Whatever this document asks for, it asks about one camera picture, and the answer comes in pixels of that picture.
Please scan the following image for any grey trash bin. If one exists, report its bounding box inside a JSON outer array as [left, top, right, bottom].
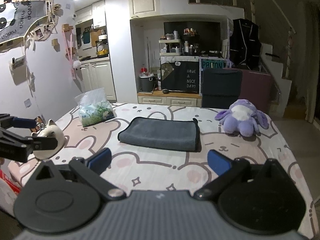
[[139, 67, 155, 93]]

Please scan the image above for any white ceramic cat figurine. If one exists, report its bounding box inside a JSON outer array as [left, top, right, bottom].
[[31, 119, 66, 160]]

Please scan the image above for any black have a nice day curtain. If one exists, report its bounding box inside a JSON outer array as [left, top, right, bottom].
[[161, 61, 200, 94]]

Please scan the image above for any panda wall poster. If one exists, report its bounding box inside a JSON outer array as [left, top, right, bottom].
[[1, 0, 63, 53]]

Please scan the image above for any black hanging garment bag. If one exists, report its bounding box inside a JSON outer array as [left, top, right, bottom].
[[229, 18, 261, 71]]

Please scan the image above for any dark folding floor chair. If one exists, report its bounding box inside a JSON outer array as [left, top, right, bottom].
[[201, 68, 242, 109]]

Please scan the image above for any purple plush toy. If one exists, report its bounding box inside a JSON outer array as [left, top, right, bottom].
[[215, 99, 269, 138]]

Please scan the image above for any green poison sign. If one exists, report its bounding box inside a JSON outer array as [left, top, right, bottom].
[[200, 57, 226, 70]]

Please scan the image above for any brown square tag keychain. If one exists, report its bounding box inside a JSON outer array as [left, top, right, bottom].
[[30, 116, 46, 133]]

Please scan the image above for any red package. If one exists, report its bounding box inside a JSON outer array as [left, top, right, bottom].
[[0, 170, 21, 195]]

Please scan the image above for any purple and grey towel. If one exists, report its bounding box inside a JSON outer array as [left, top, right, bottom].
[[118, 117, 201, 152]]

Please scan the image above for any white shelf rack with bottles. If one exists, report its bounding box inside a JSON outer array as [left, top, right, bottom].
[[158, 30, 182, 56]]

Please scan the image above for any floral tissue pack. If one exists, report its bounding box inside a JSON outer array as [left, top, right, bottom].
[[75, 88, 114, 127]]

